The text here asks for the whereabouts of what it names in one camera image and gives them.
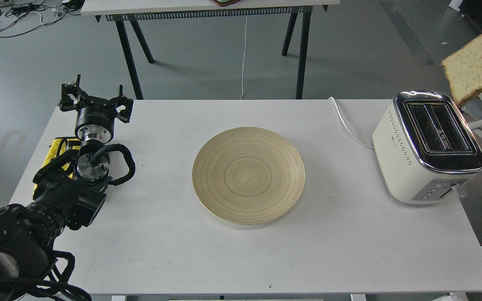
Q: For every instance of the cream chrome toaster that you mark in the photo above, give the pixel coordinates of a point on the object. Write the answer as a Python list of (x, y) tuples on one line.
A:
[(424, 148)]

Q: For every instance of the background table with black legs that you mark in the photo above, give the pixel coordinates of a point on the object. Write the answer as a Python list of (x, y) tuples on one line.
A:
[(148, 29)]

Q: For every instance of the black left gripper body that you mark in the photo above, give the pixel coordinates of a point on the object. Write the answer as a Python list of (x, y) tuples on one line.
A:
[(95, 122)]

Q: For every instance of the brown object on background table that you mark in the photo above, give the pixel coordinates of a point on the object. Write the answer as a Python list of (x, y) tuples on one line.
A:
[(224, 2)]

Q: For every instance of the slice of brown bread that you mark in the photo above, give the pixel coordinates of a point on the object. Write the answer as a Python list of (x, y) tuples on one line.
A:
[(463, 70)]

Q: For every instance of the yellow cloth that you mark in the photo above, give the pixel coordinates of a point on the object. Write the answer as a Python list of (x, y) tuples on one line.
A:
[(59, 146)]

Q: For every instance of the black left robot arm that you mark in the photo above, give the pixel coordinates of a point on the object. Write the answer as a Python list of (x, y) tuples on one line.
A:
[(69, 193)]

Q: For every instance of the round wooden plate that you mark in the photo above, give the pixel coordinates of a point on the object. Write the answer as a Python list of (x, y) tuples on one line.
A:
[(248, 175)]

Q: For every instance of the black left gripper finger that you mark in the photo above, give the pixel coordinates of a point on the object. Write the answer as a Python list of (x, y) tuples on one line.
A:
[(73, 98), (120, 107)]

